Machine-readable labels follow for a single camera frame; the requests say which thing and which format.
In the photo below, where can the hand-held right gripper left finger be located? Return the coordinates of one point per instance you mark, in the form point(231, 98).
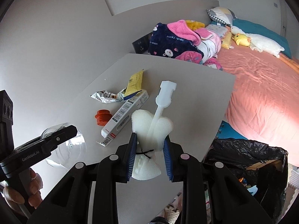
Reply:
point(132, 156)

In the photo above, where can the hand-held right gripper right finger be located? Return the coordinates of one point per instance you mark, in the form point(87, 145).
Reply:
point(167, 158)

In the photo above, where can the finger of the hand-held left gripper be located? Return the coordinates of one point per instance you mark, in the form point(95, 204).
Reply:
point(60, 136)

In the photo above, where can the clear plastic jar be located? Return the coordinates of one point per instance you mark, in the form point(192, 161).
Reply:
point(70, 151)

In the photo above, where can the white sponge brush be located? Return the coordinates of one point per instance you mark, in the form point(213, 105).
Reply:
point(142, 121)

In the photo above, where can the black trash bag bin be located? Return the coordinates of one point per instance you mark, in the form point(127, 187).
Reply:
point(245, 151)

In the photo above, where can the light blue blister card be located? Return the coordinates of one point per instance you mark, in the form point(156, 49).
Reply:
point(253, 190)

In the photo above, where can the person's left hand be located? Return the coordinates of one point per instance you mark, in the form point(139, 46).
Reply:
point(32, 186)

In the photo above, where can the long white carton box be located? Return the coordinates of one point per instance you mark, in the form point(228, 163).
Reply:
point(126, 114)

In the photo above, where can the orange plastic cap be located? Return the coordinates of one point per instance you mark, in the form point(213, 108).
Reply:
point(102, 117)

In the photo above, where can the crumpled silver foil wrapper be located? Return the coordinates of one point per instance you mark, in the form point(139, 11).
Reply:
point(102, 96)

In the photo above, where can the blue foam floor mat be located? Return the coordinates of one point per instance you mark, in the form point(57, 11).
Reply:
point(223, 130)

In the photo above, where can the yellow snack packet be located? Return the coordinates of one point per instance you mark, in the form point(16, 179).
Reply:
point(135, 81)

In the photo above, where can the brown cardboard piece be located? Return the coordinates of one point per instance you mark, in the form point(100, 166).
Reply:
point(268, 164)

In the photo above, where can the pink bed sheet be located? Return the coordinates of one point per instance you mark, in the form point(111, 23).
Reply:
point(257, 93)

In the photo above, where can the navy printed blanket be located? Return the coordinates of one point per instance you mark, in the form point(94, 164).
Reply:
point(163, 42)

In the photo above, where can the white cartoon print blanket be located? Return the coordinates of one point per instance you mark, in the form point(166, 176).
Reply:
point(210, 45)

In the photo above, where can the white foam floor mat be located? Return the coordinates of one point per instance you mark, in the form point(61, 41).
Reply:
point(293, 186)

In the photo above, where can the pink fleece blanket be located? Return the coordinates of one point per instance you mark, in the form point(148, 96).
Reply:
point(182, 30)

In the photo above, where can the small yellow patterned pillow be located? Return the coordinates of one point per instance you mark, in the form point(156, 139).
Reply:
point(226, 40)

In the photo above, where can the yellow cloth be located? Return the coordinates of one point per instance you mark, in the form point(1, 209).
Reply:
point(195, 24)

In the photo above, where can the light blue pillow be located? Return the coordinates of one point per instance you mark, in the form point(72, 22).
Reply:
point(217, 29)

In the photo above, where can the yellow duck plush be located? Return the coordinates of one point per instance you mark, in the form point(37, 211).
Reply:
point(241, 39)

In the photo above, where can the white goose plush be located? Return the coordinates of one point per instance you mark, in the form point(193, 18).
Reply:
point(264, 43)

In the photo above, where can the checked patchwork pillow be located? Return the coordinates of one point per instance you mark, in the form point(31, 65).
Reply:
point(220, 15)

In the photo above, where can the dark wall socket panel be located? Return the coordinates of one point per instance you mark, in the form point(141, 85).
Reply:
point(141, 44)

